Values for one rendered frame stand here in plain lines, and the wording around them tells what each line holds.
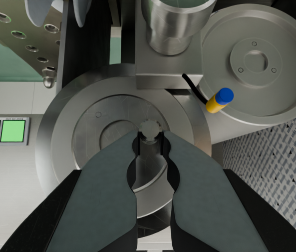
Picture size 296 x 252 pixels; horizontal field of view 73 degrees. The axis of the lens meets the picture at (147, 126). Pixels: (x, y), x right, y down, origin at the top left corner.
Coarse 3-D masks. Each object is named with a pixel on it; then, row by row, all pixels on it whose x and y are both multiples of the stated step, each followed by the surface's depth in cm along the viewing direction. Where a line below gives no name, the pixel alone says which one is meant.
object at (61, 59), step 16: (64, 0) 20; (64, 16) 20; (96, 16) 32; (64, 32) 19; (80, 32) 24; (96, 32) 32; (64, 48) 19; (80, 48) 24; (96, 48) 32; (64, 64) 19; (80, 64) 24; (96, 64) 32; (64, 80) 19
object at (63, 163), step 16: (112, 80) 17; (128, 80) 17; (80, 96) 17; (96, 96) 17; (144, 96) 17; (160, 96) 17; (64, 112) 16; (80, 112) 16; (176, 112) 17; (64, 128) 16; (176, 128) 16; (64, 144) 16; (64, 160) 16; (64, 176) 15; (160, 176) 16; (144, 192) 15; (160, 192) 15; (144, 208) 15
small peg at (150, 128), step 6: (144, 120) 12; (150, 120) 12; (156, 120) 12; (144, 126) 12; (150, 126) 12; (156, 126) 12; (144, 132) 12; (150, 132) 12; (156, 132) 12; (144, 138) 12; (150, 138) 12; (156, 138) 12; (150, 144) 15
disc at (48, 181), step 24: (96, 72) 18; (120, 72) 18; (72, 96) 18; (192, 96) 18; (48, 120) 17; (192, 120) 17; (48, 144) 17; (48, 168) 16; (48, 192) 16; (144, 216) 16; (168, 216) 16
